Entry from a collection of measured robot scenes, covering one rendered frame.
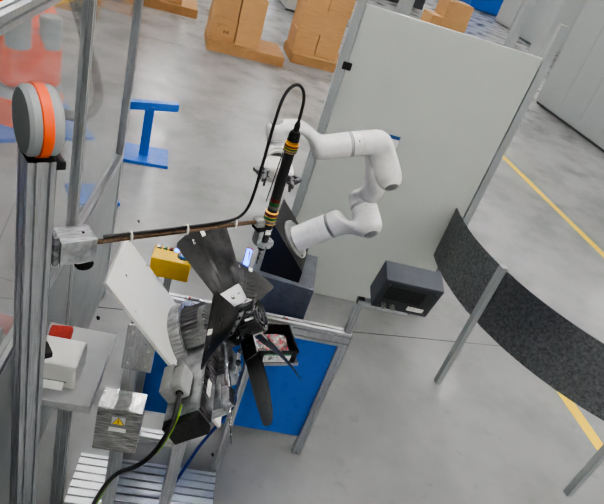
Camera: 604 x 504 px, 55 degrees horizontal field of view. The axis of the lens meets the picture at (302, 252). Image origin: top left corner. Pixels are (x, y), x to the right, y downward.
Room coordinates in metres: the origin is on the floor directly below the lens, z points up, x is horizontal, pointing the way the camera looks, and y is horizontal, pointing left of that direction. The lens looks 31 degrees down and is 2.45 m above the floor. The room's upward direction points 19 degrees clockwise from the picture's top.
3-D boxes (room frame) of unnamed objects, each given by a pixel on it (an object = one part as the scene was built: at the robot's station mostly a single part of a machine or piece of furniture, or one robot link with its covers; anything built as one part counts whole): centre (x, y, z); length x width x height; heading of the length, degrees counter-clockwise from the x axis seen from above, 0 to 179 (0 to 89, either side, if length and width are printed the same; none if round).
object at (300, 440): (2.08, -0.31, 0.39); 0.04 x 0.04 x 0.78; 12
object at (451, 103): (3.58, -0.43, 1.10); 1.21 x 0.05 x 2.20; 102
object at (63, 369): (1.31, 0.66, 0.91); 0.17 x 0.16 x 0.11; 102
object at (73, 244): (1.16, 0.56, 1.54); 0.10 x 0.07 x 0.08; 137
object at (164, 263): (1.91, 0.50, 1.02); 0.16 x 0.10 x 0.11; 102
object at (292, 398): (1.99, 0.11, 0.45); 0.82 x 0.01 x 0.66; 102
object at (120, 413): (1.33, 0.42, 0.73); 0.15 x 0.09 x 0.22; 102
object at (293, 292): (2.33, 0.05, 0.46); 0.30 x 0.30 x 0.93; 5
